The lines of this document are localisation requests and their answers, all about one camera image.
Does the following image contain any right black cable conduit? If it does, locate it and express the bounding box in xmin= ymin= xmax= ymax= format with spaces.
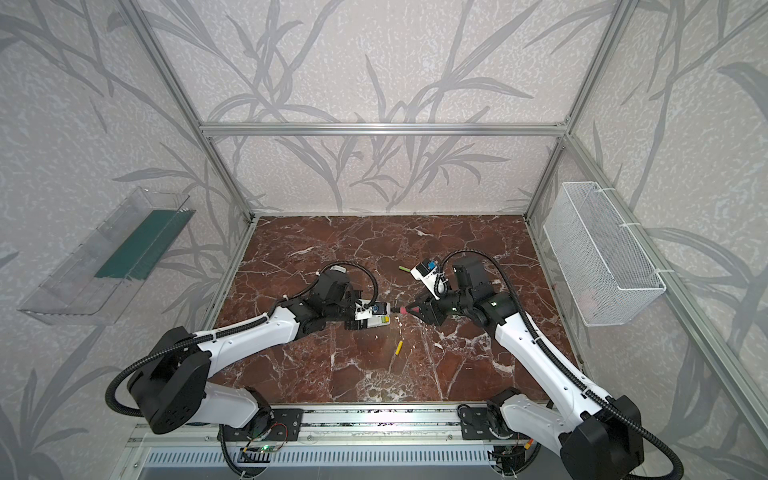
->
xmin=439 ymin=248 xmax=685 ymax=480

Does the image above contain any black cable conduit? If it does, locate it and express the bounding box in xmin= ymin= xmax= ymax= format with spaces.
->
xmin=104 ymin=260 xmax=380 ymax=418
xmin=439 ymin=248 xmax=685 ymax=480

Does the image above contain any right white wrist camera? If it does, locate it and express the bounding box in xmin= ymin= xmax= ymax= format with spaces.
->
xmin=410 ymin=259 xmax=448 ymax=299

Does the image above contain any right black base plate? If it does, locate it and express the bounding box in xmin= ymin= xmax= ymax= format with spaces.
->
xmin=457 ymin=404 xmax=530 ymax=442

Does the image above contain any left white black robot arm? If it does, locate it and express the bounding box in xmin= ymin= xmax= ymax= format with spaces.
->
xmin=105 ymin=267 xmax=384 ymax=434

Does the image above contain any clear plastic wall shelf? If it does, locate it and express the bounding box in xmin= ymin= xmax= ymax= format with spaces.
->
xmin=19 ymin=187 xmax=196 ymax=326

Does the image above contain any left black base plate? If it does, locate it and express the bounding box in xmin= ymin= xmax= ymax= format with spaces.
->
xmin=217 ymin=408 xmax=304 ymax=443

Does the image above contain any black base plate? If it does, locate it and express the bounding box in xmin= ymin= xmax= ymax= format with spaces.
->
xmin=217 ymin=408 xmax=304 ymax=443
xmin=457 ymin=404 xmax=530 ymax=442

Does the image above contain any aluminium front rail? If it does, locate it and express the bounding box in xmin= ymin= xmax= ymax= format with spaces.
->
xmin=125 ymin=403 xmax=631 ymax=448

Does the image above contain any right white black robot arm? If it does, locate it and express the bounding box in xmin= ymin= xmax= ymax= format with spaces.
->
xmin=402 ymin=250 xmax=685 ymax=479

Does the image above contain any aluminium frame crossbar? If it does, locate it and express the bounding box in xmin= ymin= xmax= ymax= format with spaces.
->
xmin=200 ymin=122 xmax=566 ymax=137

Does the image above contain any red white remote control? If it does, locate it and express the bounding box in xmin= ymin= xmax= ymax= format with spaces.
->
xmin=352 ymin=311 xmax=390 ymax=330

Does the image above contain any left black cable conduit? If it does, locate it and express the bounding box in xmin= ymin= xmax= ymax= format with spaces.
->
xmin=104 ymin=260 xmax=380 ymax=418

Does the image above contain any white wire mesh basket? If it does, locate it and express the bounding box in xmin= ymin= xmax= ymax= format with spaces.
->
xmin=544 ymin=181 xmax=666 ymax=327

